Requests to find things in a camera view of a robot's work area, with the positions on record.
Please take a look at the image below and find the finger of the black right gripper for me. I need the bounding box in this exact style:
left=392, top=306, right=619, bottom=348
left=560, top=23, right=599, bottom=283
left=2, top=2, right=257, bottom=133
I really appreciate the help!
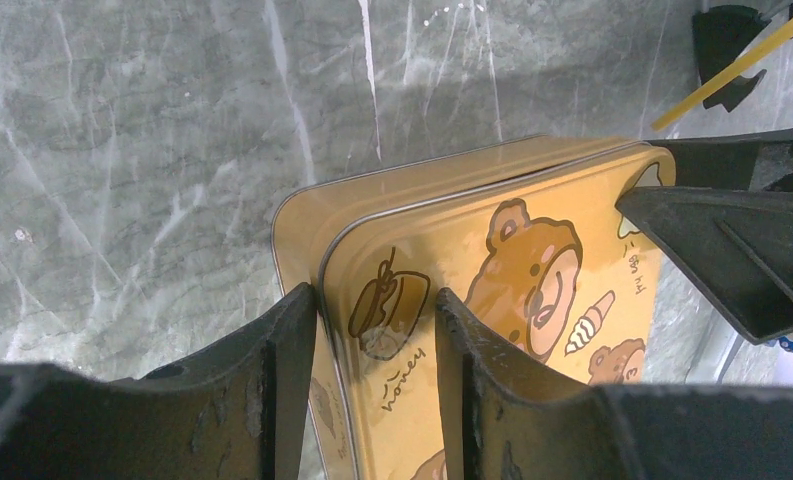
left=649, top=128, right=793, bottom=192
left=616, top=187, right=793, bottom=345

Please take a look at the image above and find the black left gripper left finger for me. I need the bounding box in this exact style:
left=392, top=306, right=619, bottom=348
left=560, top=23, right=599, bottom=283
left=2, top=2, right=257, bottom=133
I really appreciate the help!
left=0, top=283, right=317, bottom=479

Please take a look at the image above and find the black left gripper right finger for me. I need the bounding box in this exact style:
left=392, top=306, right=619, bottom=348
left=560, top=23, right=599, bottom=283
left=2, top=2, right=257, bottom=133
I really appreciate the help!
left=435, top=288, right=793, bottom=479

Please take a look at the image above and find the gold chocolate tin box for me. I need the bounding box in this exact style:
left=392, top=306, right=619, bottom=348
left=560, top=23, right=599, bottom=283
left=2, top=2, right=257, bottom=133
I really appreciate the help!
left=270, top=134, right=636, bottom=480

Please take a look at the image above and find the whiteboard with red writing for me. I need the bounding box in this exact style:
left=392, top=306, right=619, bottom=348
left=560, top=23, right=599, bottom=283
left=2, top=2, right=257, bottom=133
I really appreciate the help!
left=652, top=1, right=793, bottom=131

